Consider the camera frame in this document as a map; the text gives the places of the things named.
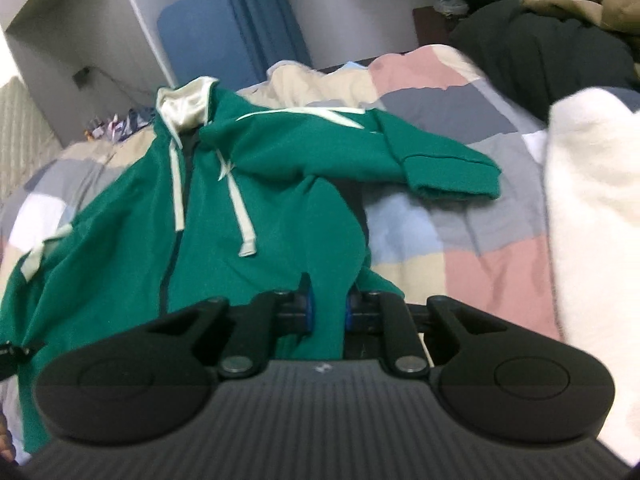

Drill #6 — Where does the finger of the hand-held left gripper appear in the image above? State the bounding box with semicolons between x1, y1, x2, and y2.
0;340;46;381

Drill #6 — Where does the green hoodie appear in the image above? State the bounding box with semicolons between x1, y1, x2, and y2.
0;76;502;453

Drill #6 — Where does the blue curtain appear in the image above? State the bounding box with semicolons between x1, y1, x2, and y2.
177;0;313;68

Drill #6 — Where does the black charger with cable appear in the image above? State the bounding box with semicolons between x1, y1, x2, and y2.
72;66;156;103

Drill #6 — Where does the brown coat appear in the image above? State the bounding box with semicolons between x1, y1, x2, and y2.
520;0;640;36

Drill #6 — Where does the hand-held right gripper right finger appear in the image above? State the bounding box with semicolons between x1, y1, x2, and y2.
344;289;511;377

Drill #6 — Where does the black coat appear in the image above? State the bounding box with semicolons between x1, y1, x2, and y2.
447;0;640;121

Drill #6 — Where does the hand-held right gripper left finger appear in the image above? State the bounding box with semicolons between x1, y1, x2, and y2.
145;272;317;380

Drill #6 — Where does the beige padded headboard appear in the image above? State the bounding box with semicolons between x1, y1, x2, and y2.
0;76;66;201

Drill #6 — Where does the person's left hand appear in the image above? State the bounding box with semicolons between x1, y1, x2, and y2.
0;407;17;467

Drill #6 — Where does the pastel checked quilt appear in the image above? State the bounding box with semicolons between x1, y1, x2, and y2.
0;44;566;466

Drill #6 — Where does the cream fleece garment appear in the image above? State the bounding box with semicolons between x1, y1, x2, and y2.
542;87;640;466

